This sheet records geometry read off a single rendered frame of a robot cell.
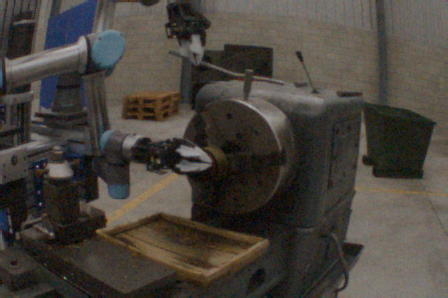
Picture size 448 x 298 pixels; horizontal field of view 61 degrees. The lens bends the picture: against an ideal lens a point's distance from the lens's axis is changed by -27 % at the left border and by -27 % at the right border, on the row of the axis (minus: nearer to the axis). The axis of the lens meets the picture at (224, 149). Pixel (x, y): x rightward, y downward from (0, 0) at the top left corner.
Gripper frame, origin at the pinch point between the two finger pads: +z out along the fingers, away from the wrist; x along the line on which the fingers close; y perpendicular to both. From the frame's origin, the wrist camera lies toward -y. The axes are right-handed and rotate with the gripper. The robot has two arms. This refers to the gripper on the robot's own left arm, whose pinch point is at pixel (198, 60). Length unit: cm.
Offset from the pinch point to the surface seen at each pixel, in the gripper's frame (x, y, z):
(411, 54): -33, -1019, -86
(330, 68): -273, -950, -89
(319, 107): 23.6, -19.7, 20.3
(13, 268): -18, 72, 40
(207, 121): -1.5, 0.3, 17.1
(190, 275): 7, 34, 50
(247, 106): 9.6, -2.6, 16.0
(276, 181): 12.6, -2.7, 36.4
